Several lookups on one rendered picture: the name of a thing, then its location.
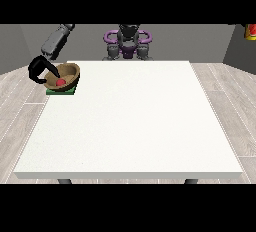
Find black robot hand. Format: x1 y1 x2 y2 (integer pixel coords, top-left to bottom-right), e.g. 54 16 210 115
27 54 61 85

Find brown wooden bowl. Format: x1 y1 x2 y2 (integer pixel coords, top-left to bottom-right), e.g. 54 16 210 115
43 62 82 92

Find small red ball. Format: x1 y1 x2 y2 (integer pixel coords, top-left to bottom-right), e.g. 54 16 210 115
55 78 67 88

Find green square pad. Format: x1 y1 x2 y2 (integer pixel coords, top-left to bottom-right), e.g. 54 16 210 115
45 81 79 96

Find yellow cup with melon print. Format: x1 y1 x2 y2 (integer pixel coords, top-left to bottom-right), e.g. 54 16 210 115
244 24 256 41

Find grey robot trunk purple rings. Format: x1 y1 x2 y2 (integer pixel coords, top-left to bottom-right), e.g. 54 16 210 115
102 24 155 62

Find dark table leg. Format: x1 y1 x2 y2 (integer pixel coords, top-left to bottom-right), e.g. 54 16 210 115
56 178 73 185
183 178 200 185

